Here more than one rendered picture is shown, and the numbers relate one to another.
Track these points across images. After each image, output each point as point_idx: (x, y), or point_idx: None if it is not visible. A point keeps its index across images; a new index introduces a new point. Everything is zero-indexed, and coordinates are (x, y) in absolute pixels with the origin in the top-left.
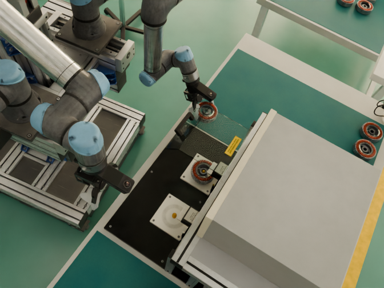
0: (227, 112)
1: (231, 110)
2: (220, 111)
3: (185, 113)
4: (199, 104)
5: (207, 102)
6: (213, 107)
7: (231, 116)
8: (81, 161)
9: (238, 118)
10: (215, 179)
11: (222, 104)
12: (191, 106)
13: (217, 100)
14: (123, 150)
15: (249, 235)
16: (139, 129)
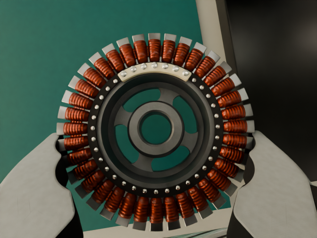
0: (39, 68)
1: (10, 64)
2: (56, 100)
3: (196, 222)
4: (155, 218)
5: (88, 180)
6: (84, 110)
7: (44, 38)
8: None
9: (23, 6)
10: None
11: (14, 121)
12: (139, 232)
13: (11, 155)
14: (224, 229)
15: None
16: (165, 237)
